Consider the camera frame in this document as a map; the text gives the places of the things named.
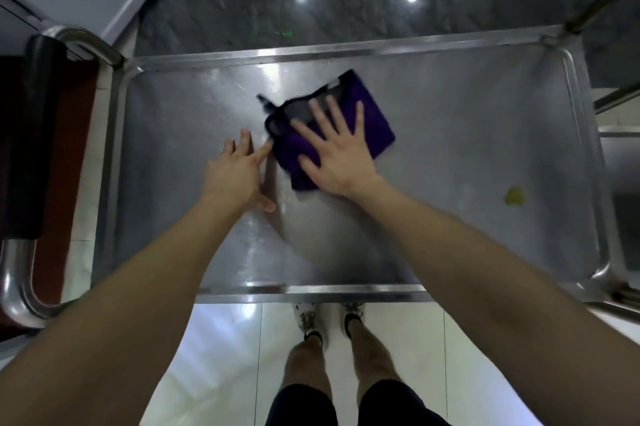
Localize person's right hand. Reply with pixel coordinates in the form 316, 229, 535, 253
290, 95, 388, 199

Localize person's left hand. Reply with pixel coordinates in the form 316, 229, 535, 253
200, 128, 277, 214

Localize purple cleaning cloth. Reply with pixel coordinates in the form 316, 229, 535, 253
257, 69, 396, 192

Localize person's right forearm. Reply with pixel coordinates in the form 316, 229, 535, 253
350, 180, 640, 426

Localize person's left forearm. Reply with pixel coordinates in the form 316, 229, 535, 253
0, 191, 266, 426

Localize stainless steel cart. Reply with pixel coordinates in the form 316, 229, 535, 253
0, 0, 640, 332

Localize person's left white shoe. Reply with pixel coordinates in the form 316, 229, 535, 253
292, 303, 327, 347

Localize person's left leg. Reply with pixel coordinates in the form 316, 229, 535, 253
280, 335, 335, 399

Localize person's leg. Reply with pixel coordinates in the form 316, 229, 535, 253
280, 335, 335, 399
349, 323, 403, 394

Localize dark red door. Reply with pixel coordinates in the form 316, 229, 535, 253
0, 56, 100, 341

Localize person's right leg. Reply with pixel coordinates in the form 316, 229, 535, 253
349, 323, 403, 394

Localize black shorts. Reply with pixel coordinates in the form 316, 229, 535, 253
264, 380, 452, 426

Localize stainless steel rack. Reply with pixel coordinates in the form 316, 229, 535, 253
592, 82, 640, 221

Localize black foam handle grip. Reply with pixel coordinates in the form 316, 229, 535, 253
9, 33, 67, 241

